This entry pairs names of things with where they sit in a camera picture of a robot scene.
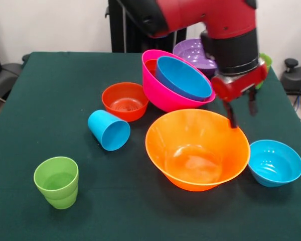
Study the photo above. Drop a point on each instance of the medium blue bowl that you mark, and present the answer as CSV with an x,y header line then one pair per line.
x,y
183,77

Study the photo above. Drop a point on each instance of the large orange bowl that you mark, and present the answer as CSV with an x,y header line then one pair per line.
x,y
195,155

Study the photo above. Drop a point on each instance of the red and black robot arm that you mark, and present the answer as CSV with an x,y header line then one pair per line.
x,y
215,20

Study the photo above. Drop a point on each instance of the small light blue bowl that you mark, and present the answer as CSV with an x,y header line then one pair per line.
x,y
276,163

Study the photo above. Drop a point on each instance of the purple bowl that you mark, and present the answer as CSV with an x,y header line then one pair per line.
x,y
190,52

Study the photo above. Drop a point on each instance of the black office chair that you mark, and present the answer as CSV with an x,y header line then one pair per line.
x,y
2,75

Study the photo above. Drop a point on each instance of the small red bowl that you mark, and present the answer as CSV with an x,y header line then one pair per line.
x,y
125,100

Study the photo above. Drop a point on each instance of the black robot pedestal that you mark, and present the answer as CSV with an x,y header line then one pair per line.
x,y
130,37

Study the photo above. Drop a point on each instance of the large pink bowl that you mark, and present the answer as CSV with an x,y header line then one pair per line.
x,y
165,100

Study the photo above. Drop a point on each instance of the large red bowl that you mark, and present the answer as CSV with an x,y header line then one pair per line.
x,y
150,66

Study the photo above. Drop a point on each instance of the green cup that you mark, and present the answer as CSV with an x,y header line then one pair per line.
x,y
267,61
56,190

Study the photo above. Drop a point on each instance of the blue cup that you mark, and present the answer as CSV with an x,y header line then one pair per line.
x,y
110,133

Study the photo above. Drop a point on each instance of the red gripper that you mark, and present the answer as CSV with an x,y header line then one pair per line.
x,y
238,86

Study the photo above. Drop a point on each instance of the dark green table cloth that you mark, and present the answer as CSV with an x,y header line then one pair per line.
x,y
65,100

